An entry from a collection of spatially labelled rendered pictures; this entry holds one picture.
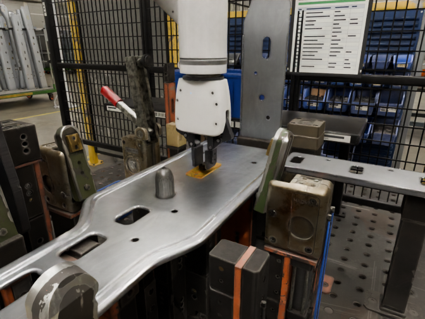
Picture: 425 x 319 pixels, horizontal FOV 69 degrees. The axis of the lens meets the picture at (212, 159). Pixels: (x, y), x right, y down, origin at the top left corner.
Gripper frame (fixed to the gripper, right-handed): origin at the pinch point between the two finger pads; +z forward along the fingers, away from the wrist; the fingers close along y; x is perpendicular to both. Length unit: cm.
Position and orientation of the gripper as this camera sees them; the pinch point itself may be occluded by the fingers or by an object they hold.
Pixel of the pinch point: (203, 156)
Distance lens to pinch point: 61.3
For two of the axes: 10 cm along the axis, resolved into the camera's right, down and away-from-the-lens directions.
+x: 5.0, -3.0, 8.1
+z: 0.0, 9.4, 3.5
